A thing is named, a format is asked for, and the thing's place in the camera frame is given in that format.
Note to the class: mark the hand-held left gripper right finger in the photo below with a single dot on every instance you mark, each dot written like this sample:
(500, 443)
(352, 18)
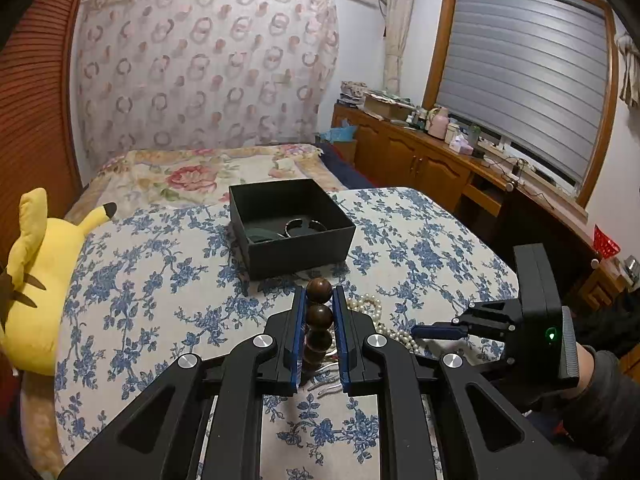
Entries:
(341, 345)

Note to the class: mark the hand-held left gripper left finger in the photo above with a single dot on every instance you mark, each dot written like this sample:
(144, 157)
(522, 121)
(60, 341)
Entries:
(301, 350)

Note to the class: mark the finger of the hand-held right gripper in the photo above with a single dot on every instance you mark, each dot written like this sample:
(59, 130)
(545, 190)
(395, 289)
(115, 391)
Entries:
(495, 315)
(440, 331)

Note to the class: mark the silver hair clips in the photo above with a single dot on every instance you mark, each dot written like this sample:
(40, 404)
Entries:
(322, 386)

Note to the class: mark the black square box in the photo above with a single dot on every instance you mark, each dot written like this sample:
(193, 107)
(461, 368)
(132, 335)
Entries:
(295, 255)

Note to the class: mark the person's right forearm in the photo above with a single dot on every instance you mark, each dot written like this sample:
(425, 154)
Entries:
(600, 400)

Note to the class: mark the red basket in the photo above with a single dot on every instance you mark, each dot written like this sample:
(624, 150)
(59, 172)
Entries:
(606, 244)

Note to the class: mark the silver bangle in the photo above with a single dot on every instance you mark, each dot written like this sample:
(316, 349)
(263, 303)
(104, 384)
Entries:
(286, 228)

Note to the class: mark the blue floral tablecloth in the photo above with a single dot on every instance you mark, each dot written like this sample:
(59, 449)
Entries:
(150, 310)

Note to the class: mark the wooden cabinet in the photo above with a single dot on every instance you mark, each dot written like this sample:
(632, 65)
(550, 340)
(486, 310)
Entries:
(430, 160)

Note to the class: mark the pink tissue box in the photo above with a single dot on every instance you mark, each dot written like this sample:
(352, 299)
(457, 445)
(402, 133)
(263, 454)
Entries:
(460, 146)

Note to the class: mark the dark blue bedsheet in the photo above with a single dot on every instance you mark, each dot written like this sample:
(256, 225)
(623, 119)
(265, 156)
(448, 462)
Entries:
(345, 167)

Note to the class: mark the green jar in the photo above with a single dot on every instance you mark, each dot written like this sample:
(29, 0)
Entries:
(474, 134)

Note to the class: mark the pink thermos jug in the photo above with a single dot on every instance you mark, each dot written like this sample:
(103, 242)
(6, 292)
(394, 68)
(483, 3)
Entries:
(438, 125)

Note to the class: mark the blue plastic bag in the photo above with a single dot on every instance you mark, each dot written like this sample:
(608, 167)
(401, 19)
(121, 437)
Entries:
(337, 135)

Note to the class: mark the pink floral blanket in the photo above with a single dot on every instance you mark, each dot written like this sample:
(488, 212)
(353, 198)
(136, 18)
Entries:
(175, 180)

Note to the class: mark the flat cardboard box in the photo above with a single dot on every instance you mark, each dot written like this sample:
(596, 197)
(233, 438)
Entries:
(387, 106)

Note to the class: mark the grey window blind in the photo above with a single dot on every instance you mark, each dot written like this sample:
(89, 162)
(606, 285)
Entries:
(525, 60)

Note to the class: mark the stack of papers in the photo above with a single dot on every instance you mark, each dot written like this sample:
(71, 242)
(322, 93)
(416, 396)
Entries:
(354, 92)

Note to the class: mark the hanging cream cloth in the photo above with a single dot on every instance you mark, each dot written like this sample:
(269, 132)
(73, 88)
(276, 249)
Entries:
(629, 70)

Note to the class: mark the yellow plush toy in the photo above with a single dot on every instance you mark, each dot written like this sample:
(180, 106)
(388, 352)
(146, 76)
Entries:
(35, 285)

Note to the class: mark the beige window curtain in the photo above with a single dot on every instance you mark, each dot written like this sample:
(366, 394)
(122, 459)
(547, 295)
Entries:
(400, 20)

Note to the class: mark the wooden louvre wardrobe door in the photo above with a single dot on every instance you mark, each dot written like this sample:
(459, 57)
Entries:
(40, 110)

